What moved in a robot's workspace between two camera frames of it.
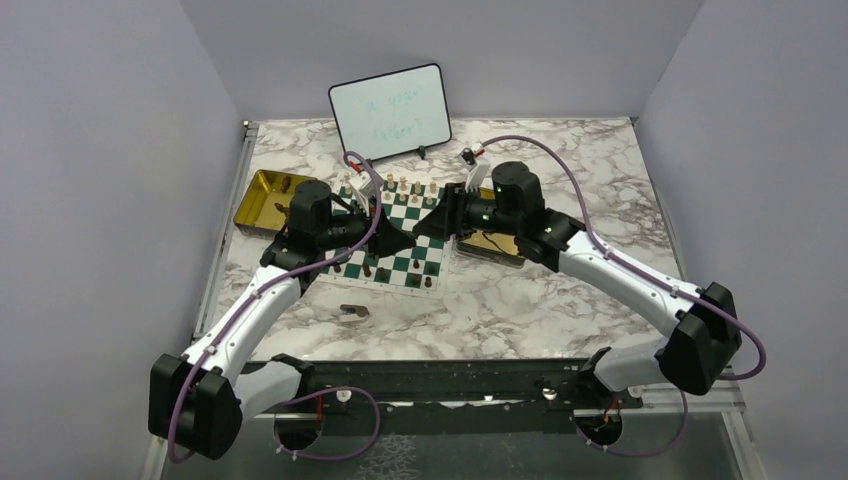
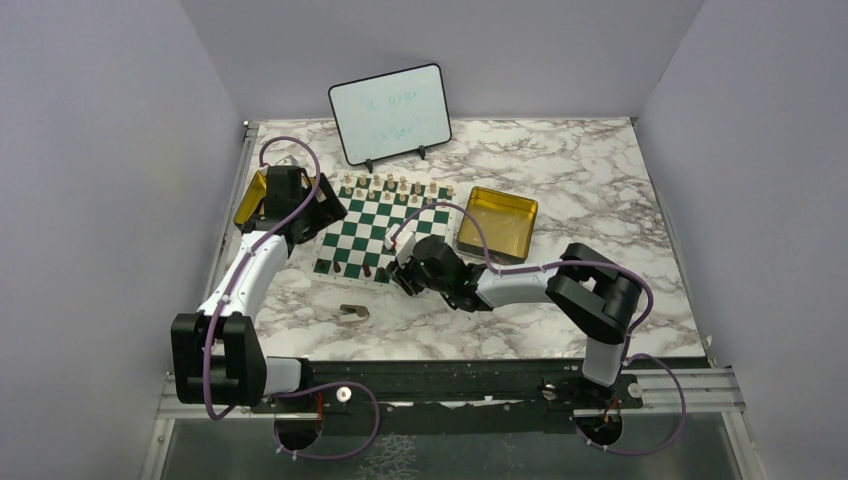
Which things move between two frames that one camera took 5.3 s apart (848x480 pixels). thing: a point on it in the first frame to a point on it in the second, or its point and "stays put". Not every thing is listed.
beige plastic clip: [353, 312] stays put
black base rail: [441, 391] stays put
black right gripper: [445, 219] to [401, 275]
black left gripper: [388, 237] to [328, 210]
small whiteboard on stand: [393, 113] stays put
